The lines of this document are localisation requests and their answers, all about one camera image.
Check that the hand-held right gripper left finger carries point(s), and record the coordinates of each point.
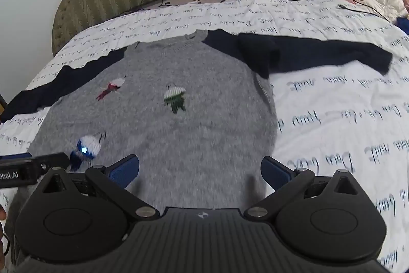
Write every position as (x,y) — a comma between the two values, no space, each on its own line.
(124,169)

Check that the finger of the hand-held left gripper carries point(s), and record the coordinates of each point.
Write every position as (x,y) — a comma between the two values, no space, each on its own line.
(52,161)
(14,157)

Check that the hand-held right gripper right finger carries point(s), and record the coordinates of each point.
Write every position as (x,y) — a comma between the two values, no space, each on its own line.
(274,170)

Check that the grey navy knit sweater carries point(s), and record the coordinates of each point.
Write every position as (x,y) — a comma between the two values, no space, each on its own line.
(191,100)

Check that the person's left hand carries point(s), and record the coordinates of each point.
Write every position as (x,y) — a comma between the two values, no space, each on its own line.
(2,228)

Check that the white script-printed quilt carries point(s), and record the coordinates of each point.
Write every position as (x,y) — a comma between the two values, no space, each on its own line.
(319,106)

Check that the blue cloth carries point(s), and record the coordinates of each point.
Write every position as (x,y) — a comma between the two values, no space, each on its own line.
(403,24)

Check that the pink cloth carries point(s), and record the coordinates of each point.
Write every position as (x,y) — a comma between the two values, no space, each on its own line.
(405,1)

